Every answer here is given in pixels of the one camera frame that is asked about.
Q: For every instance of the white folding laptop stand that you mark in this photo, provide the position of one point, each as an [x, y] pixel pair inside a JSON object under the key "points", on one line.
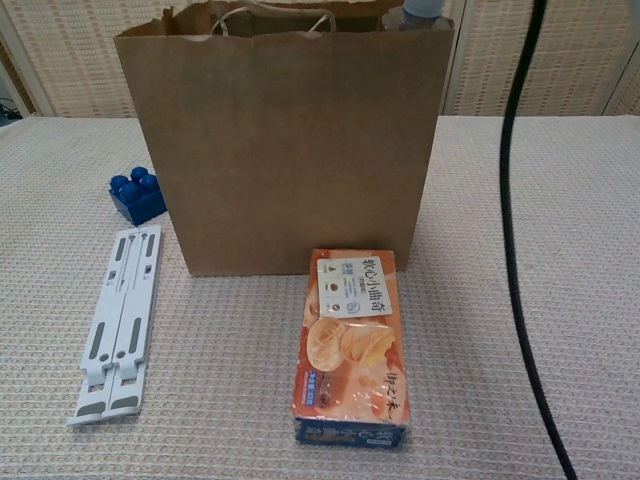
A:
{"points": [[120, 320]]}

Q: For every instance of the blue toy building brick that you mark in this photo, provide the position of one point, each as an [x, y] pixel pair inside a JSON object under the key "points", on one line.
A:
{"points": [[137, 200]]}

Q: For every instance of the transparent plastic water bottle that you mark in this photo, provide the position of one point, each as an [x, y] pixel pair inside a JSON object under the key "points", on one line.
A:
{"points": [[420, 12]]}

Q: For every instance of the brown paper shopping bag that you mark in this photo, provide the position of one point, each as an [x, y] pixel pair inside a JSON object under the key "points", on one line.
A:
{"points": [[285, 150]]}

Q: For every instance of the beige woven tablecloth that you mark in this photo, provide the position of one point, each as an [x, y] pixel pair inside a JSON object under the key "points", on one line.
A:
{"points": [[225, 375]]}

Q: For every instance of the orange cookie box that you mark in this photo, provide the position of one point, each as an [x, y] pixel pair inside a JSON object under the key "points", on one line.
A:
{"points": [[350, 360]]}

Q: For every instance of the beige woven folding screen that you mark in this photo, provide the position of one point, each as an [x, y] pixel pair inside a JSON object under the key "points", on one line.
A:
{"points": [[575, 60]]}

